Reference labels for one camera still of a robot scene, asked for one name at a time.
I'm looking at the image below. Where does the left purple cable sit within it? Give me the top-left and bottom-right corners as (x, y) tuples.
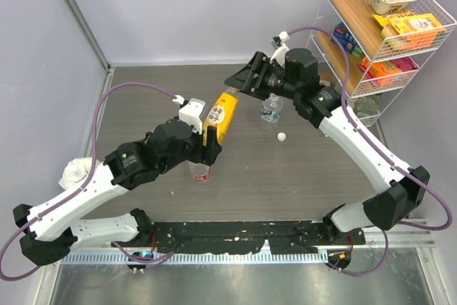
(0, 81), (176, 281)

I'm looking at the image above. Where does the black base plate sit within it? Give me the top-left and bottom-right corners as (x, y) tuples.
(111, 219), (367, 255)

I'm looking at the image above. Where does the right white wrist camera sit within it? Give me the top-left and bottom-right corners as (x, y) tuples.
(270, 31), (289, 67)

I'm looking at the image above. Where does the white slotted cable duct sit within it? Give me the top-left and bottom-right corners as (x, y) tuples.
(61, 249), (328, 266)

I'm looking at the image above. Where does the red cap clear bottle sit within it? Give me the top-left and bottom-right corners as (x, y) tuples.
(188, 161), (210, 182)

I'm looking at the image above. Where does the clear glass jar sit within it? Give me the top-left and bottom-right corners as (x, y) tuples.
(353, 94), (381, 127)

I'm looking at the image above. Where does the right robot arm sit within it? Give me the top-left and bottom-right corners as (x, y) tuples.
(224, 48), (430, 244)

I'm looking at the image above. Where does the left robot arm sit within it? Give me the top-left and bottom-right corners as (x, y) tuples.
(13, 119), (224, 266)

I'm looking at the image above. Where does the blue snack box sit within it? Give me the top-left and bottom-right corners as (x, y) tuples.
(333, 22), (363, 58)

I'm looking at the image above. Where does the white pink snack bag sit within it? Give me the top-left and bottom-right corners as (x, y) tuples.
(319, 75), (332, 86)

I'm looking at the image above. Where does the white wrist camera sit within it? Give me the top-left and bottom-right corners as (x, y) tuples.
(270, 31), (289, 67)
(172, 95), (206, 134)

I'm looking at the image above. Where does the orange red snack pack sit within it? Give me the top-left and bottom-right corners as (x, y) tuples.
(358, 56), (418, 87)

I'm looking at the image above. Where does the yellow juice bottle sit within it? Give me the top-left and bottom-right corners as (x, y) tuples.
(203, 87), (238, 146)

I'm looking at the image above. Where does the white crumpled cloth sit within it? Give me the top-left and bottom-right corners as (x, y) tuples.
(59, 157), (92, 190)

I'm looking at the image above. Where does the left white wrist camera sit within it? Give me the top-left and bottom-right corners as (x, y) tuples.
(172, 95), (206, 134)

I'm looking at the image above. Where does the white blue bottle cap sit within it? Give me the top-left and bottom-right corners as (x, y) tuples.
(277, 132), (286, 141)

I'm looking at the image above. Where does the clear Pocari water bottle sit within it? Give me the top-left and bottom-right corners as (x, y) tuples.
(260, 93), (283, 132)

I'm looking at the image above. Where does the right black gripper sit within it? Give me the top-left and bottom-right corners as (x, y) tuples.
(224, 52), (300, 101)

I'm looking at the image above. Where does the orange yellow snack box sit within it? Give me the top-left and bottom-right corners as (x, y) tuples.
(373, 10), (448, 51)

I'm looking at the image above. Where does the white wire shelf rack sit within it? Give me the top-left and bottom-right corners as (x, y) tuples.
(308, 0), (456, 126)

